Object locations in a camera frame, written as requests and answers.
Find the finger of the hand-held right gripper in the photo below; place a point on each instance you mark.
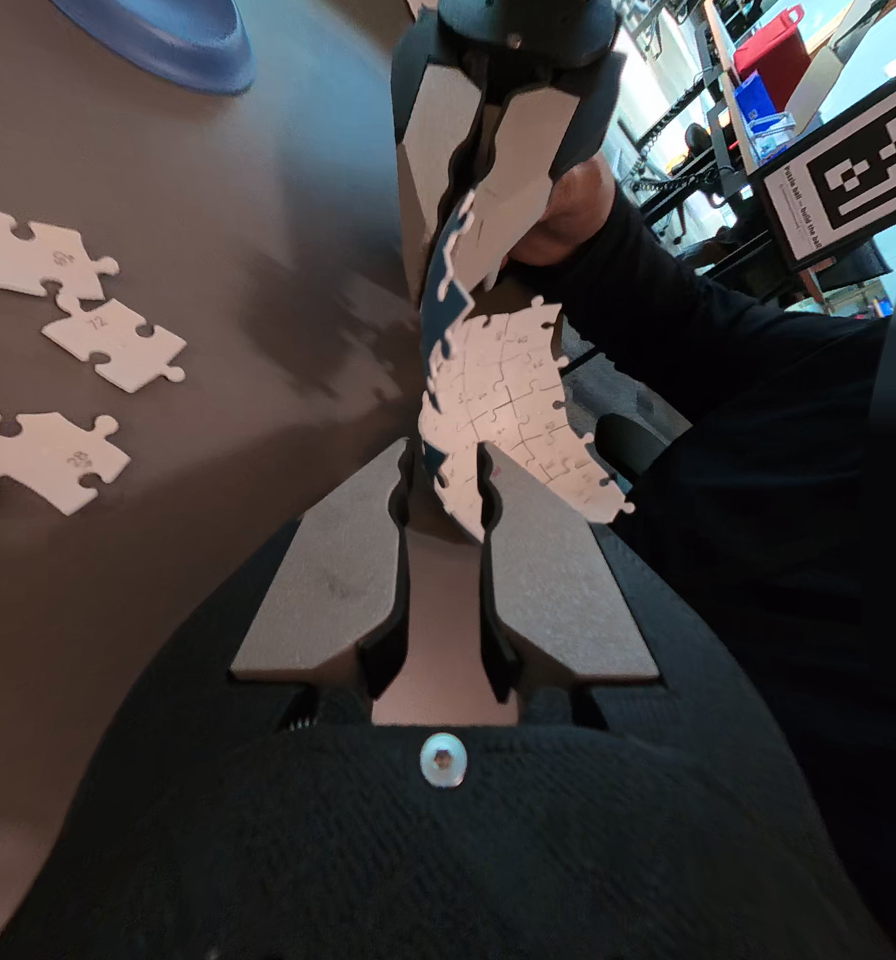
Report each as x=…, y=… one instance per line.
x=530, y=150
x=433, y=135

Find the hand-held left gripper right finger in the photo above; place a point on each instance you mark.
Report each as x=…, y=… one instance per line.
x=568, y=600

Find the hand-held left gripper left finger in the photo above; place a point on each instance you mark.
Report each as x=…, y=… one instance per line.
x=328, y=592

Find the joined puzzle pieces strip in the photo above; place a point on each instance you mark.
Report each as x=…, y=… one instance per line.
x=440, y=300

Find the partly built white puzzle ball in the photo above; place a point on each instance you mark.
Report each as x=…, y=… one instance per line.
x=523, y=397

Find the blue plastic ball stand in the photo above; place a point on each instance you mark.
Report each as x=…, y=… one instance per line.
x=185, y=45

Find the white puzzle piece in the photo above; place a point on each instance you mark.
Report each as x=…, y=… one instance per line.
x=50, y=457
x=110, y=341
x=35, y=255

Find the person's right hand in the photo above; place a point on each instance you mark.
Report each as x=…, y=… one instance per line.
x=575, y=217

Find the black office chair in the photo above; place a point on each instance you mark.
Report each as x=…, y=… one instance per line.
x=639, y=446

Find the black metal shelf rack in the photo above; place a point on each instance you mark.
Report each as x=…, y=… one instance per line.
x=725, y=225

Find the blue storage bins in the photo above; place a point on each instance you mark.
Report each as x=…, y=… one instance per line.
x=755, y=105

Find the red plastic container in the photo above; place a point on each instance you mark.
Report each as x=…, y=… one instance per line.
x=770, y=45

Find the white printed paper sign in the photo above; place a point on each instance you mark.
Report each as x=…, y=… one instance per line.
x=800, y=202

